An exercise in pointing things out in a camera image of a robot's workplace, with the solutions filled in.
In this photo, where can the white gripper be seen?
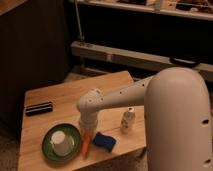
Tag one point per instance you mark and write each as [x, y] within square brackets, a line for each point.
[88, 122]

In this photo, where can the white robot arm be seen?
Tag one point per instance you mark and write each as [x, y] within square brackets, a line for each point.
[177, 117]

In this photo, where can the green plate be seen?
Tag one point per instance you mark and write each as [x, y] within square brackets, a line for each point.
[72, 132]

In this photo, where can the blue sponge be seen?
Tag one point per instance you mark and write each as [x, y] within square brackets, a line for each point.
[104, 141]

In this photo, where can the white upside-down cup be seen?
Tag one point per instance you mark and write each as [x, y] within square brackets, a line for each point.
[61, 143]

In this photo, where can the small white bottle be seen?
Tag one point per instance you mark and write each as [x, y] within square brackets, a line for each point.
[127, 120]

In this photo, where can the black rectangular case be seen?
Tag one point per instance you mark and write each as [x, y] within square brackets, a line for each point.
[39, 109]

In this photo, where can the grey metal beam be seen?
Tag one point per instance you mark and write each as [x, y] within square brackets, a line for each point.
[120, 56]

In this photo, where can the metal pole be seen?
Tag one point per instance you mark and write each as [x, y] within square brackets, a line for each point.
[81, 36]

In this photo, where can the black handle loop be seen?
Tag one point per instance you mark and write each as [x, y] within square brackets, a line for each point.
[183, 63]

